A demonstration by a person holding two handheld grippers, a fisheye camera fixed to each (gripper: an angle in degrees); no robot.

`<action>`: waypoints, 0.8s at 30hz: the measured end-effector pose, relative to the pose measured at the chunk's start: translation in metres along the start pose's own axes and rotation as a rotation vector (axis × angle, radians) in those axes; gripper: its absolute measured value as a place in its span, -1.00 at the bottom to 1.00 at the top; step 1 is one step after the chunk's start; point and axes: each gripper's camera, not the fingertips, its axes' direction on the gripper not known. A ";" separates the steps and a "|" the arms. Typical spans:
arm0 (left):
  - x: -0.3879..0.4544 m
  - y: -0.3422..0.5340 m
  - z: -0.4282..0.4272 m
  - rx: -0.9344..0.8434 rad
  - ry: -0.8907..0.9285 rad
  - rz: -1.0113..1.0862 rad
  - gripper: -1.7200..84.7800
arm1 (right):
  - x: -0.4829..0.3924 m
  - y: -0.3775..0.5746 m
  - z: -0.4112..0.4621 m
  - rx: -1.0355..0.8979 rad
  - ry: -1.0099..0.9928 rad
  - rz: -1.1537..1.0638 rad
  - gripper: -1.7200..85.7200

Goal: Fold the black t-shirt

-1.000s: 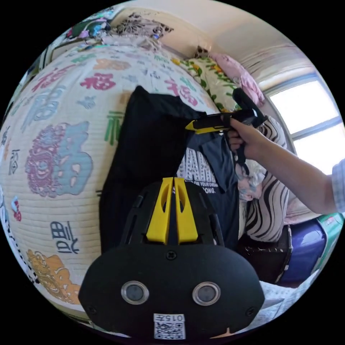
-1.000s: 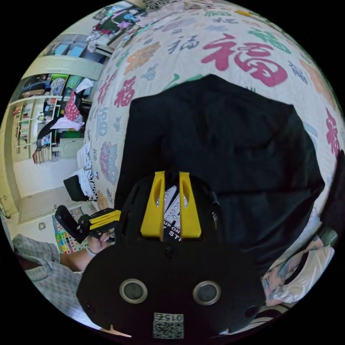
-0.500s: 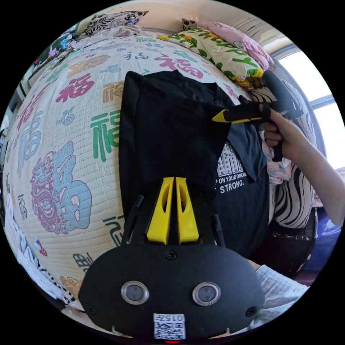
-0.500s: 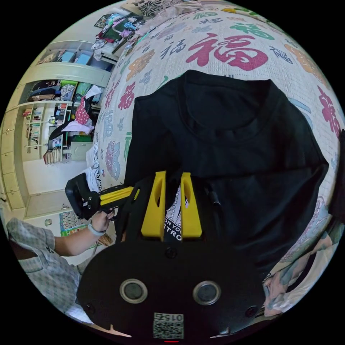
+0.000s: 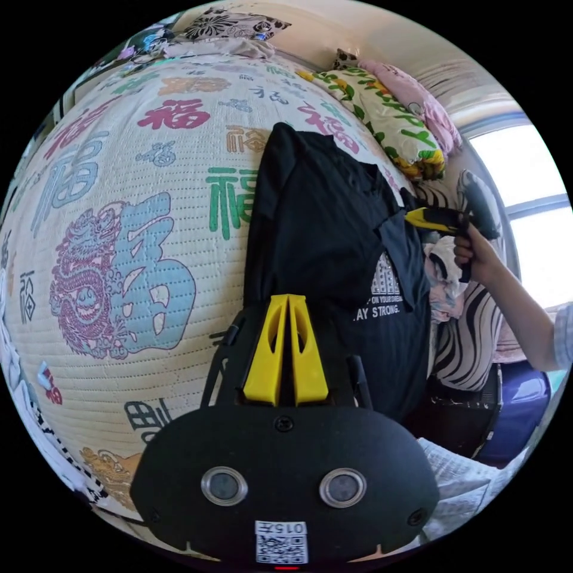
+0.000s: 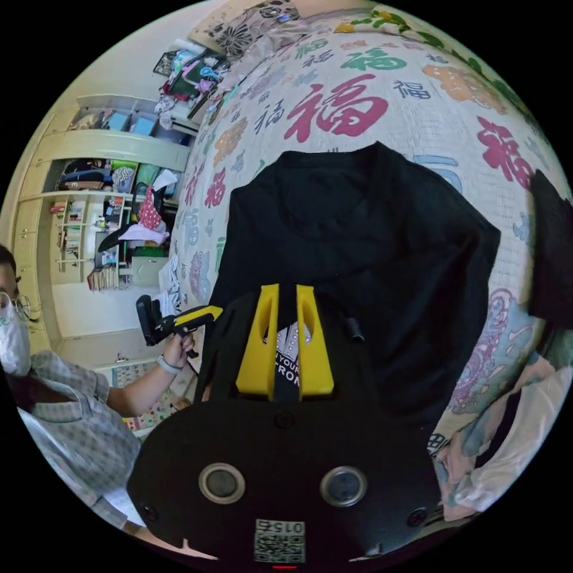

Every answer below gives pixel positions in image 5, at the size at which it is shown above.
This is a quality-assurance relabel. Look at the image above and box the person's right hand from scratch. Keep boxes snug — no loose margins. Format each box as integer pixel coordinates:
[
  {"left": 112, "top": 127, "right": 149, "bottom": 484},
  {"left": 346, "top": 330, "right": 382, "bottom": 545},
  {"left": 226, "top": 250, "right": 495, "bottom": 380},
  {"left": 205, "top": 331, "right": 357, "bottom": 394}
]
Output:
[{"left": 452, "top": 223, "right": 497, "bottom": 282}]

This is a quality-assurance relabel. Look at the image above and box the rolled green yellow floral blanket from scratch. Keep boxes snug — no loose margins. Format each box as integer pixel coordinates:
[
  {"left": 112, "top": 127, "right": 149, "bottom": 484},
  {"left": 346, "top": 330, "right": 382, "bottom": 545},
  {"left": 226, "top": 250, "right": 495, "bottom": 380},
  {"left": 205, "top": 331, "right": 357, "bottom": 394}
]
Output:
[{"left": 296, "top": 66, "right": 448, "bottom": 181}]

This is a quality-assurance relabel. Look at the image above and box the person's right forearm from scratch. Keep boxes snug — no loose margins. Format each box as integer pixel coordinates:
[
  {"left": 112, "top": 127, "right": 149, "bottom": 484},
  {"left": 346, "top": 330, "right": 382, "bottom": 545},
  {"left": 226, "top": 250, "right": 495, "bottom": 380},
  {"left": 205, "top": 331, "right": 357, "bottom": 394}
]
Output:
[{"left": 474, "top": 250, "right": 561, "bottom": 373}]

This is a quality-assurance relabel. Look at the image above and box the black white floral pillow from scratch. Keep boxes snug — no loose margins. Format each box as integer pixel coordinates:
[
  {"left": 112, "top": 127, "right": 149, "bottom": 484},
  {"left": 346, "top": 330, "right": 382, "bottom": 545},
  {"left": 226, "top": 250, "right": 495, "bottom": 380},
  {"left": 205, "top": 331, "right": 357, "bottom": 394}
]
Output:
[{"left": 182, "top": 8, "right": 292, "bottom": 45}]

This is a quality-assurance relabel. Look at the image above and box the person's body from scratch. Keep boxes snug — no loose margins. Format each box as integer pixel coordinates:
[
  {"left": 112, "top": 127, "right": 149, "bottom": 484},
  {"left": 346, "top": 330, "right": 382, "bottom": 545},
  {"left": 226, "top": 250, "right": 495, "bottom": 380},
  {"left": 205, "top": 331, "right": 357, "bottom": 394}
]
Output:
[{"left": 416, "top": 303, "right": 573, "bottom": 540}]

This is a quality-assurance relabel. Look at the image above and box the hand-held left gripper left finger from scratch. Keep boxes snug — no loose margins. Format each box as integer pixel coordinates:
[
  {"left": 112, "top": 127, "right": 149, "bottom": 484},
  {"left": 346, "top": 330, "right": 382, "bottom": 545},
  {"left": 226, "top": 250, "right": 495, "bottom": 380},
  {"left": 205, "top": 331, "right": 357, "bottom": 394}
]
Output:
[{"left": 243, "top": 294, "right": 290, "bottom": 407}]

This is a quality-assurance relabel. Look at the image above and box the black t-shirt with white print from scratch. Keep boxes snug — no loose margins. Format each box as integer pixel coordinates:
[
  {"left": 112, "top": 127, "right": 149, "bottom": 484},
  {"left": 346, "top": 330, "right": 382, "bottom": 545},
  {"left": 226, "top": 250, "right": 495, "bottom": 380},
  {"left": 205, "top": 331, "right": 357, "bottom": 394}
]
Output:
[{"left": 243, "top": 121, "right": 433, "bottom": 427}]

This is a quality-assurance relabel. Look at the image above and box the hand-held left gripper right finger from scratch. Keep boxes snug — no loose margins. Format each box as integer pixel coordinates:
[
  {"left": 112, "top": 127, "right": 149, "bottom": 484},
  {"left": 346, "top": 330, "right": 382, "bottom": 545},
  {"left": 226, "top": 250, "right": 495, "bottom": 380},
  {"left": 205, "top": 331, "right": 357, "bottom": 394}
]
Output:
[{"left": 289, "top": 294, "right": 331, "bottom": 408}]

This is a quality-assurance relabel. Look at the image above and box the rolled pink blanket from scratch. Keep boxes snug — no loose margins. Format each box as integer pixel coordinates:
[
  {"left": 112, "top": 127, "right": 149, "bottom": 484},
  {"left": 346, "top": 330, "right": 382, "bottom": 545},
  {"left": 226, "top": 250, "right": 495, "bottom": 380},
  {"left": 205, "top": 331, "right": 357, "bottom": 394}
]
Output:
[{"left": 357, "top": 58, "right": 464, "bottom": 155}]

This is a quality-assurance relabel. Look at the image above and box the bed with printed quilt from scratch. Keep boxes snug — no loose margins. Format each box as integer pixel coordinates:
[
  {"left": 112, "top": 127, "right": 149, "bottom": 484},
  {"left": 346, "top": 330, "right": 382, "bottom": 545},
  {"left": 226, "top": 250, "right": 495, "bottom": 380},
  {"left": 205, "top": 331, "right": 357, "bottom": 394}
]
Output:
[{"left": 0, "top": 48, "right": 432, "bottom": 525}]

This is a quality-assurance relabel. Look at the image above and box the window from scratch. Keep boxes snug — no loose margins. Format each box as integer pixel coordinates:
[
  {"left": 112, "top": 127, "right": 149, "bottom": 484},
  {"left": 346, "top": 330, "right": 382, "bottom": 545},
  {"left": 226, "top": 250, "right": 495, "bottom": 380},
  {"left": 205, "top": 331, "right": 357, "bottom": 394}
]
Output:
[{"left": 463, "top": 117, "right": 573, "bottom": 314}]

